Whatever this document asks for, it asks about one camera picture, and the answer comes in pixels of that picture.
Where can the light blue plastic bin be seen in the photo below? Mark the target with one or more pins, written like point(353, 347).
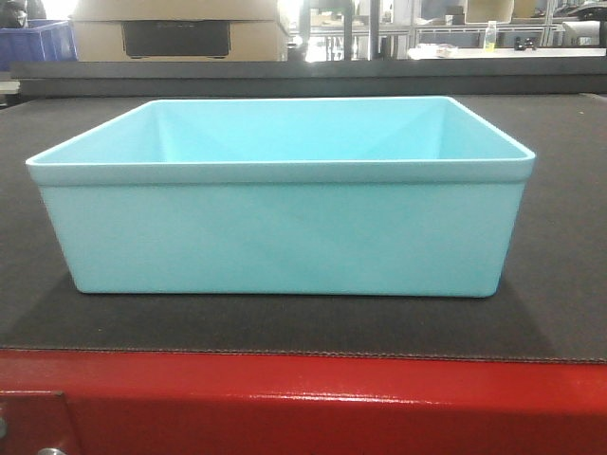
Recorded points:
point(414, 196)

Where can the black conveyor belt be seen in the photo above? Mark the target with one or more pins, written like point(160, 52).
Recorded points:
point(550, 307)

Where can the white background table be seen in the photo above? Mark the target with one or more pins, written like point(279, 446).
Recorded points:
point(450, 52)

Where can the yellow drink bottle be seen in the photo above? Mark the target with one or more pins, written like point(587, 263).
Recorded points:
point(490, 37)

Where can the cardboard box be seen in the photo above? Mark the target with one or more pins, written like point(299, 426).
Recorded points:
point(180, 31)

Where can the blue crate background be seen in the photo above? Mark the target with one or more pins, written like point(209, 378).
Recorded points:
point(42, 41)

